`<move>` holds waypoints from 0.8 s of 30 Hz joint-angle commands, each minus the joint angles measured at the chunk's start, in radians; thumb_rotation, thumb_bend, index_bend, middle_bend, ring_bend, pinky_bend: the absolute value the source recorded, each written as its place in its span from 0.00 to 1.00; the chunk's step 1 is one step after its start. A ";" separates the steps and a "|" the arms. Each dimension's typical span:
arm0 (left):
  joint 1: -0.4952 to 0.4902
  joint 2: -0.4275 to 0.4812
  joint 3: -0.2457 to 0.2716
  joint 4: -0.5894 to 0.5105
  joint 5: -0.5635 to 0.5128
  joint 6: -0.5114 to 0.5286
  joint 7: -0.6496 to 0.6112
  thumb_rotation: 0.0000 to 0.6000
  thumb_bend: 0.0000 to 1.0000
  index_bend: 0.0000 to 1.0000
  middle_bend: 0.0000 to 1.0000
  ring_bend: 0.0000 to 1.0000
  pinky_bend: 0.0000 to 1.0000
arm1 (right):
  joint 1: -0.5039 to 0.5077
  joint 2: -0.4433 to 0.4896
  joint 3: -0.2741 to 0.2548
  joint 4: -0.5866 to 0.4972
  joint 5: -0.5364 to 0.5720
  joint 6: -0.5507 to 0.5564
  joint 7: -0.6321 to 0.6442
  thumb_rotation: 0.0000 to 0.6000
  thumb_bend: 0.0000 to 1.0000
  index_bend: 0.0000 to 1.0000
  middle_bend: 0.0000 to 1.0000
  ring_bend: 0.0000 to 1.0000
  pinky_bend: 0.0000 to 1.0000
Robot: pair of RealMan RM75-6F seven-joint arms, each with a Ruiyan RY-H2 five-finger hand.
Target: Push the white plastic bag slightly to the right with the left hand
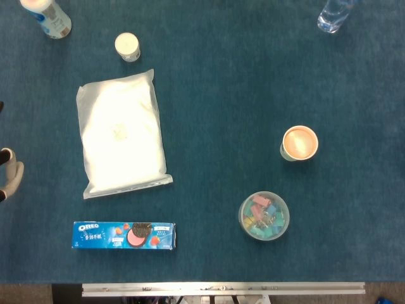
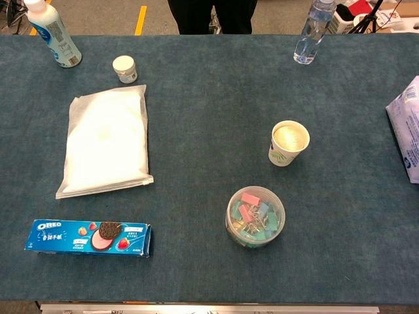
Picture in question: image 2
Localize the cardboard box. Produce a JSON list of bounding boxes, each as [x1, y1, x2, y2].
[[376, 2, 419, 33]]

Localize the white plastic zip bag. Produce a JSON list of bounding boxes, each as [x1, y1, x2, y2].
[[55, 84, 155, 200]]

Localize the dark teal table mat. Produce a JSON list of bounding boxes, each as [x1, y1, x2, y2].
[[0, 31, 419, 304]]

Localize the blue Oreo cookie box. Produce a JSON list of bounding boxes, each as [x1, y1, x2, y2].
[[24, 218, 154, 259]]

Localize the white blue printed package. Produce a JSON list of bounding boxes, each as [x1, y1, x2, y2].
[[385, 75, 419, 184]]

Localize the small white lidded jar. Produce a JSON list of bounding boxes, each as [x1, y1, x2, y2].
[[112, 56, 139, 84]]

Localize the clear plastic water bottle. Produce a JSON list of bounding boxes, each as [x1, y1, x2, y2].
[[293, 0, 338, 65]]

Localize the aluminium table edge rail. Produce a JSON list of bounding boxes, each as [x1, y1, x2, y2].
[[39, 302, 381, 314]]

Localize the clear tub of binder clips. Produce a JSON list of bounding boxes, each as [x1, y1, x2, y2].
[[225, 185, 286, 248]]

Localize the white plastic basket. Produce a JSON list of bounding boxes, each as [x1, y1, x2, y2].
[[328, 3, 364, 34]]

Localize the white and blue lotion bottle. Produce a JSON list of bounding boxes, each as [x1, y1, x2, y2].
[[22, 0, 82, 69]]

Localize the black tripod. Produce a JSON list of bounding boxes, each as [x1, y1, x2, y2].
[[347, 0, 384, 35]]

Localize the person in black trousers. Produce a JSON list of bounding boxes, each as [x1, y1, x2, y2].
[[167, 0, 259, 35]]

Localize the paper cup with leaf print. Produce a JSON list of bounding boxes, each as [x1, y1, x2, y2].
[[268, 120, 310, 167]]

